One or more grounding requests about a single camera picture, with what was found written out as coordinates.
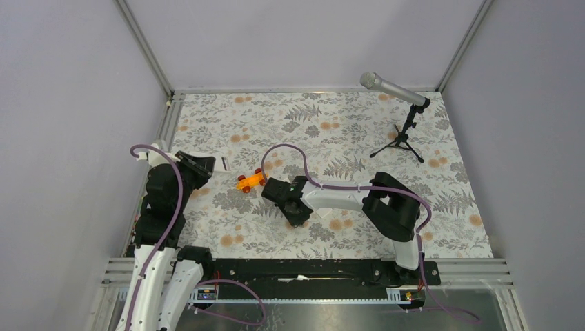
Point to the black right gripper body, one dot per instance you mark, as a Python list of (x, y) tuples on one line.
[(295, 219)]

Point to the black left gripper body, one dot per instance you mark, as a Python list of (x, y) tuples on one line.
[(194, 175)]

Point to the white battery cover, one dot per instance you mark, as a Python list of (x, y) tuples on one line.
[(323, 212)]

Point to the white remote control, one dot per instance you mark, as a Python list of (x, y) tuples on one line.
[(221, 161)]

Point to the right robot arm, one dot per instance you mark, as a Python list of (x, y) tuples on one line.
[(390, 206)]

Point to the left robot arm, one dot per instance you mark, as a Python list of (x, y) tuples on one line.
[(164, 275)]

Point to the orange toy car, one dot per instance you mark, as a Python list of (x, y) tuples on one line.
[(246, 184)]

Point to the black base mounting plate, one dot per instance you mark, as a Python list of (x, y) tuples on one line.
[(313, 279)]

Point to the floral patterned table mat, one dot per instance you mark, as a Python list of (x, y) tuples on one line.
[(332, 135)]

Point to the black microphone tripod stand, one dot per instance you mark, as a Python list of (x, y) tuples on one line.
[(401, 140)]

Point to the silver microphone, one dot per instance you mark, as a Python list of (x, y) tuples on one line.
[(372, 81)]

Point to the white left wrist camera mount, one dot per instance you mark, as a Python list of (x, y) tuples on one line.
[(155, 158)]

